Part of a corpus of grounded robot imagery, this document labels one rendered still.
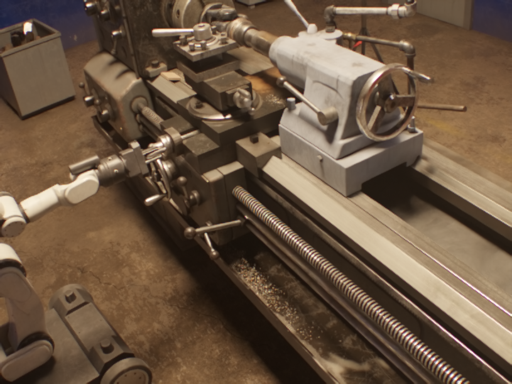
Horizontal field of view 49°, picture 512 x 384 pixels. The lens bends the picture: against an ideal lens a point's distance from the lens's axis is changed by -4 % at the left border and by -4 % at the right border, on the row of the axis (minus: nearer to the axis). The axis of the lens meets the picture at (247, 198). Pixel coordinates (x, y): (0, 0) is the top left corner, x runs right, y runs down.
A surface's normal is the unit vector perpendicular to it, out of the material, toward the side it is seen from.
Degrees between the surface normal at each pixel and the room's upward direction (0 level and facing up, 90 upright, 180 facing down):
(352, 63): 0
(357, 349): 0
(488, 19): 90
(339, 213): 36
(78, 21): 90
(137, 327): 0
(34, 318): 90
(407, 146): 90
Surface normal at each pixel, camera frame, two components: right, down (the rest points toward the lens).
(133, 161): 0.44, 0.13
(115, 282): -0.11, -0.80
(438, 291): -0.59, -0.43
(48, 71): 0.60, 0.41
